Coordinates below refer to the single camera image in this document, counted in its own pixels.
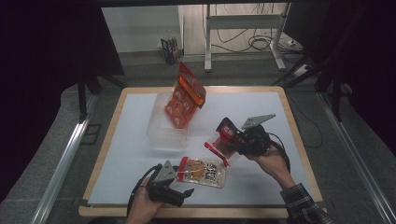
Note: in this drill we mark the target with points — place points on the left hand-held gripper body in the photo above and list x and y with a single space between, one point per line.
163 177

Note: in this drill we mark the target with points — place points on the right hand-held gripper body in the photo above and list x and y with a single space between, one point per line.
253 141

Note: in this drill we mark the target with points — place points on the black and red sauce packet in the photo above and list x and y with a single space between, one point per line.
229 132

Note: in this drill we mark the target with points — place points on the food packet with red edge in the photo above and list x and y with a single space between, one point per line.
205 172

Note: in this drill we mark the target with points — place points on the clear plastic container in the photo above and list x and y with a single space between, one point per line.
165 133

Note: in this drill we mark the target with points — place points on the orange clear snack packet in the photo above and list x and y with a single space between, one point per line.
183 105

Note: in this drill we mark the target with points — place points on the person's right hand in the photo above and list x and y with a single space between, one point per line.
274 163

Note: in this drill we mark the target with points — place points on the person's left hand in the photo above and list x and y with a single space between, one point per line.
141 207

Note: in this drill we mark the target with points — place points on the white power strip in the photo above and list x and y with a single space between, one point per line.
302 70

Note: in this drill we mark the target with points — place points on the black stand legs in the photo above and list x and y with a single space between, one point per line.
90 84
330 74

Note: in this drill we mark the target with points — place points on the white metal stand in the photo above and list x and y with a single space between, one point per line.
243 21

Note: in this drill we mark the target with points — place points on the blue carton box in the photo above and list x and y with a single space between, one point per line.
170 49

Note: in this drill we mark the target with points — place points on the dark curtain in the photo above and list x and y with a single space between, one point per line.
367 56
40 77

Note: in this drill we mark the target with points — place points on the aluminium floor rail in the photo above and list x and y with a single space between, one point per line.
358 161
62 161

